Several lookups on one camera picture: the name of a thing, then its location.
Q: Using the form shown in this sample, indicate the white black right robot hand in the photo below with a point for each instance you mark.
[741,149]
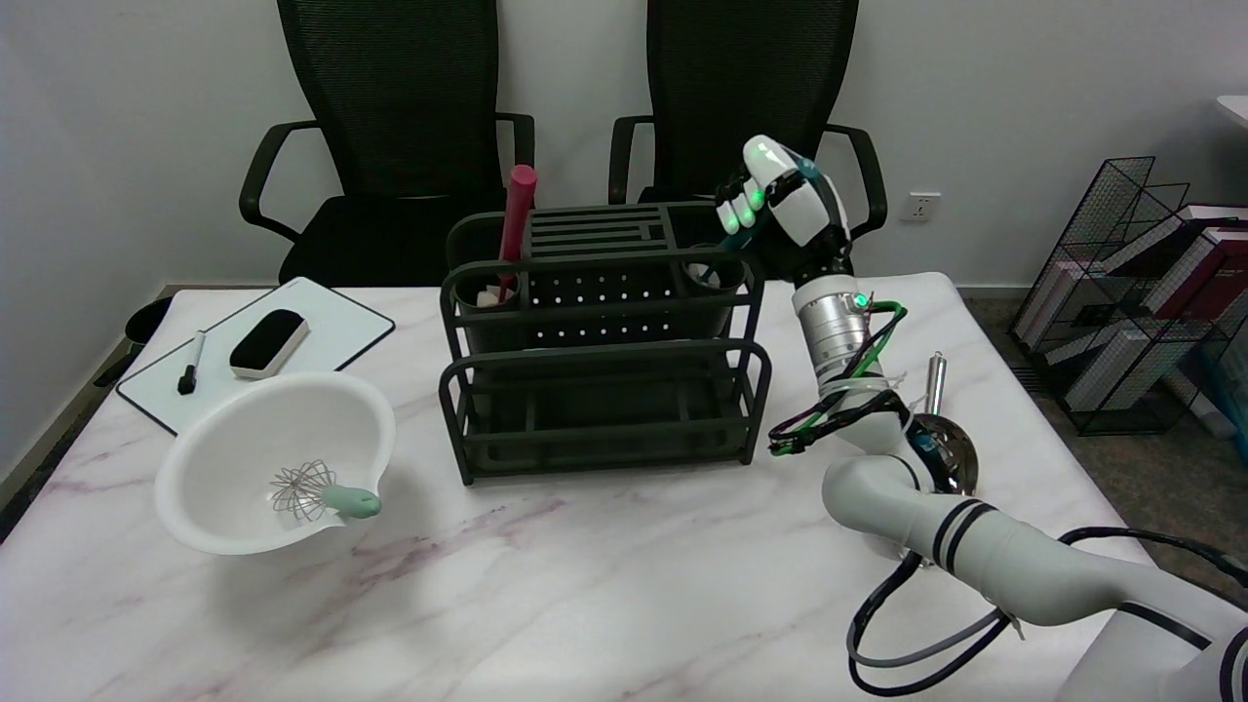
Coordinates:
[804,210]

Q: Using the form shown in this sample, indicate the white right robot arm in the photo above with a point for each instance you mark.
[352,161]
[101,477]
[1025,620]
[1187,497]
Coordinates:
[994,556]

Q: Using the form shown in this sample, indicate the black mesh office chair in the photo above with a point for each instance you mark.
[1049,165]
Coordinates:
[400,117]
[702,97]

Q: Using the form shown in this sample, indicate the dark green dish rack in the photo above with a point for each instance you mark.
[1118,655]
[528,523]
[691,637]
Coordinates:
[585,292]

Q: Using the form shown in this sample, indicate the shiny steel scoop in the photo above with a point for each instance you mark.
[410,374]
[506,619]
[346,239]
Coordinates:
[960,453]

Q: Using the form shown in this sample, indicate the thick white book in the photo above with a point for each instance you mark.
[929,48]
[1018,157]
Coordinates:
[1107,370]

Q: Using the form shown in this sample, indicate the dark maroon book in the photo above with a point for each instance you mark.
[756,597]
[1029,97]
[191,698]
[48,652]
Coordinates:
[1209,273]

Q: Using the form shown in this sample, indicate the white table corner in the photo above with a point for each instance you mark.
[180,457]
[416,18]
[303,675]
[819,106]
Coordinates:
[1236,107]

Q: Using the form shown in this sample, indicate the small white whiteboard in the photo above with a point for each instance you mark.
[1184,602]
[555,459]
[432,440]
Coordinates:
[336,327]

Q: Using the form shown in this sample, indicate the black whiteboard eraser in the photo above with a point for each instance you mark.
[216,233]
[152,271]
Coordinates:
[270,341]

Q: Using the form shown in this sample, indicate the white plastic bowl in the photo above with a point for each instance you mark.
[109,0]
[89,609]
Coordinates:
[244,439]

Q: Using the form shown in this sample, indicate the black marker pen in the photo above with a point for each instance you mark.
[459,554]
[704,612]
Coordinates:
[192,366]

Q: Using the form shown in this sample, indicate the black round floor object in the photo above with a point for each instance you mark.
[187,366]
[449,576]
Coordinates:
[148,320]

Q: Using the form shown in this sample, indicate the white wall socket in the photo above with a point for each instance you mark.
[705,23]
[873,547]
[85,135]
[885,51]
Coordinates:
[920,207]

